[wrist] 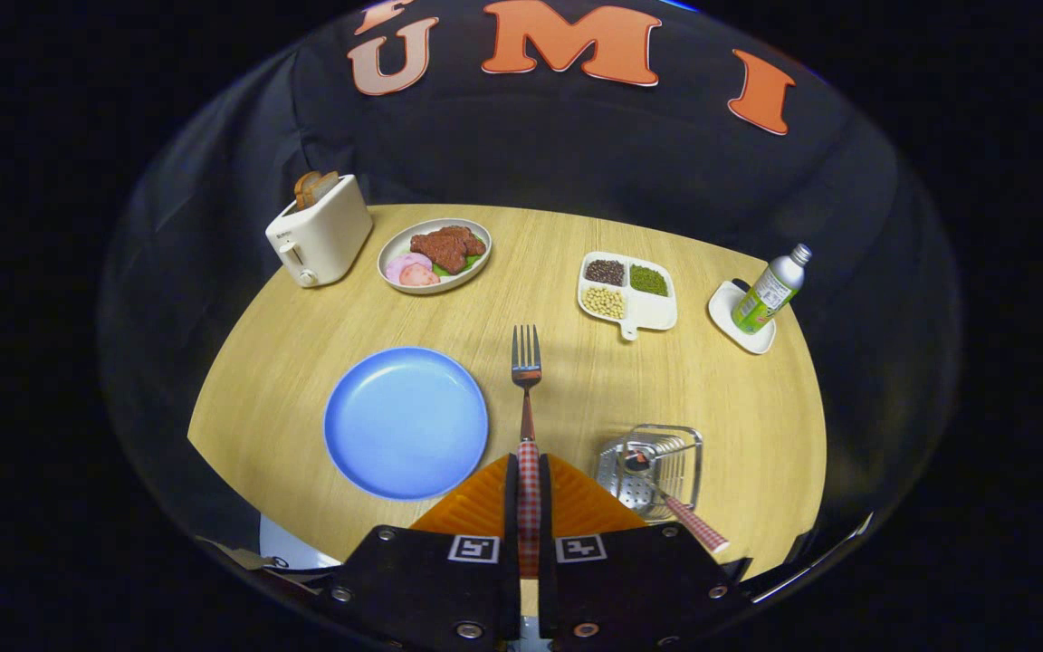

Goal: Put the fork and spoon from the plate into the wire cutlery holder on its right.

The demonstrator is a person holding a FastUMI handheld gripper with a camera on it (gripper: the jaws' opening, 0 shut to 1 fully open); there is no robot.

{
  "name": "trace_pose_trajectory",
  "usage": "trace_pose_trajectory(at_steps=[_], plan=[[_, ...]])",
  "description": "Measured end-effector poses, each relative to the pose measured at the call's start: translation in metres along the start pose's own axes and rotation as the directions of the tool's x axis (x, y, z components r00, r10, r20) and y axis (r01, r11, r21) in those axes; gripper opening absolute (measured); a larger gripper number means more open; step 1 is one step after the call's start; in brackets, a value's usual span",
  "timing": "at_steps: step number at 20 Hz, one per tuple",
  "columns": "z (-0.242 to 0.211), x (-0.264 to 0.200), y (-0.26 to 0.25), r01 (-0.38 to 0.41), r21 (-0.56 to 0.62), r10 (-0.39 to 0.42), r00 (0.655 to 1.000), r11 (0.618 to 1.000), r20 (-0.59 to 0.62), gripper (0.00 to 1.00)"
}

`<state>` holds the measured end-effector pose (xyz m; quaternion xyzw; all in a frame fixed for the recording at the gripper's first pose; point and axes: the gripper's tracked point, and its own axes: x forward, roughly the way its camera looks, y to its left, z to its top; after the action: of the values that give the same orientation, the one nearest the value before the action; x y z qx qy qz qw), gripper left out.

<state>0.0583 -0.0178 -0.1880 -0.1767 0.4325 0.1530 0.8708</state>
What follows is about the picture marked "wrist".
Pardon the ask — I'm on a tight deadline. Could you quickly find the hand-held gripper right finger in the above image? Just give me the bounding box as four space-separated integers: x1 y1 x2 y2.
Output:
537 453 749 648

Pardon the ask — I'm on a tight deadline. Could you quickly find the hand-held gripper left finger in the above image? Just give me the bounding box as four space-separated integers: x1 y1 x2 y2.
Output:
318 453 522 648

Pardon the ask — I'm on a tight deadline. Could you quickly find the checkered handle metal fork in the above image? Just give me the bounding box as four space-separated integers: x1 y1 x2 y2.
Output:
512 325 543 579

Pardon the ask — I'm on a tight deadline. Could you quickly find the checkered handle metal spoon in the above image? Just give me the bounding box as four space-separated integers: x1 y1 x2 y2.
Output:
623 450 731 554

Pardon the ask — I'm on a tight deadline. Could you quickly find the metal drainer basket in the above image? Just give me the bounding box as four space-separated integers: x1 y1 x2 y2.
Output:
594 424 703 524

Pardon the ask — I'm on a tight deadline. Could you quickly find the blue round plate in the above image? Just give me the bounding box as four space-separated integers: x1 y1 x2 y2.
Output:
323 347 490 502

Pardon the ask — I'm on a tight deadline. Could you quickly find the yellow soybeans heap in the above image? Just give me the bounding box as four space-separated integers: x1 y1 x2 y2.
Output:
582 286 626 320

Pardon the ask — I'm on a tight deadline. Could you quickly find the white divided dish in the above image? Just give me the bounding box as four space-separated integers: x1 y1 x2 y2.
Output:
577 251 678 341

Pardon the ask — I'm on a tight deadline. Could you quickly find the white round object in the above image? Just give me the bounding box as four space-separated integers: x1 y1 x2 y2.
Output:
259 516 341 570

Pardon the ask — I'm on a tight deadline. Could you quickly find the small white coaster dish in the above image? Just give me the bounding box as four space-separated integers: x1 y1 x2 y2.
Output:
708 279 777 355

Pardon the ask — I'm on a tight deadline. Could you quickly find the brown meat piece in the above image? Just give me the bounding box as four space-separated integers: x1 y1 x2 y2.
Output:
409 231 468 275
435 225 488 257

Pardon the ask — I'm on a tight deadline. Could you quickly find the white oval plate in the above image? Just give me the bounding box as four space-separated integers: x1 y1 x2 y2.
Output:
378 218 493 295

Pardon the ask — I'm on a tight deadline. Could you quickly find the silver bottle green label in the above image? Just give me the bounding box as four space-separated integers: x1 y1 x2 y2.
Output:
732 243 813 335

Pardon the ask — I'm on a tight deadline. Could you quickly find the white toaster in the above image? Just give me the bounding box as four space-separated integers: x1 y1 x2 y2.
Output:
266 175 374 289

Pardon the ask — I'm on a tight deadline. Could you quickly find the black backdrop cloth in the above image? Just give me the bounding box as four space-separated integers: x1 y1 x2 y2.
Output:
96 0 962 544

